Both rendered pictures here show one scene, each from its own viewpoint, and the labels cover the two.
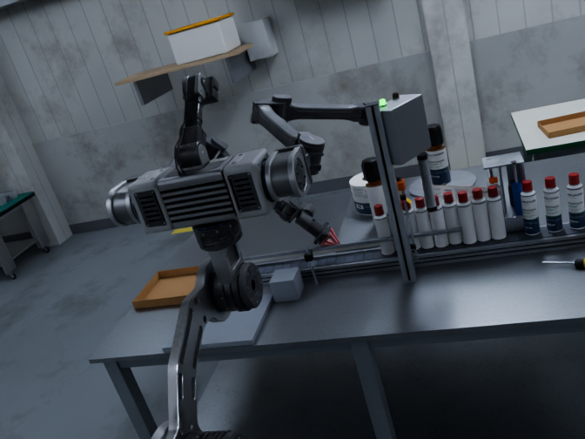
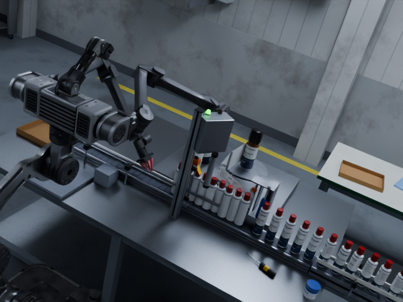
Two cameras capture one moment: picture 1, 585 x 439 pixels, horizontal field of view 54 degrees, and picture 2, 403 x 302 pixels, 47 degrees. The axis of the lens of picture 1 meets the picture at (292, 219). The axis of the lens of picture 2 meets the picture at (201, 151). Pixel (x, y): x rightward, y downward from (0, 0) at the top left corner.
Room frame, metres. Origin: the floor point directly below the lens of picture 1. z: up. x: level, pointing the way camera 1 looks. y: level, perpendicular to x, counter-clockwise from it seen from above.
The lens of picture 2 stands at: (-0.26, -0.42, 2.42)
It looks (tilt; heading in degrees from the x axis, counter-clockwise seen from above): 29 degrees down; 0
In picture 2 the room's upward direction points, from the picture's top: 15 degrees clockwise
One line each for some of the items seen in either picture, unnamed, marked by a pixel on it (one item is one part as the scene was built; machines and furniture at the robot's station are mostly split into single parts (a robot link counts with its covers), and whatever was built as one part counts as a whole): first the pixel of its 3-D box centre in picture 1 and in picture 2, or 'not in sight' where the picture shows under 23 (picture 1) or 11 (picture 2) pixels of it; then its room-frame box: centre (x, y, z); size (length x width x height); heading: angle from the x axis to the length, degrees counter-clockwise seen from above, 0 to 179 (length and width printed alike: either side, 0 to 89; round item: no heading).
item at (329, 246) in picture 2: not in sight; (327, 250); (1.69, -1.17, 0.98); 0.05 x 0.05 x 0.20
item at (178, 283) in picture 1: (176, 286); (49, 133); (2.30, 0.58, 0.85); 0.30 x 0.26 x 0.04; 71
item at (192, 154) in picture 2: (392, 197); (186, 166); (1.82, -0.35, 1.16); 0.04 x 0.04 x 0.67; 71
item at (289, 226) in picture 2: (575, 200); (287, 230); (1.76, -0.96, 0.98); 0.05 x 0.05 x 0.20
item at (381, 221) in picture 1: (383, 229); (178, 178); (1.98, -0.32, 0.98); 0.05 x 0.05 x 0.20
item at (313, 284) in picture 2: not in sight; (311, 289); (1.50, -1.11, 0.86); 0.07 x 0.07 x 0.07
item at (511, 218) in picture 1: (506, 192); (258, 201); (1.92, -0.79, 1.01); 0.14 x 0.13 x 0.26; 71
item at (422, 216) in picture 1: (423, 222); (202, 189); (1.94, -0.47, 0.98); 0.05 x 0.05 x 0.20
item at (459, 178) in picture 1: (441, 184); (245, 167); (2.48, -0.72, 0.89); 0.31 x 0.31 x 0.01
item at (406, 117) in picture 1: (400, 129); (211, 132); (1.86, -0.43, 1.38); 0.17 x 0.10 x 0.19; 126
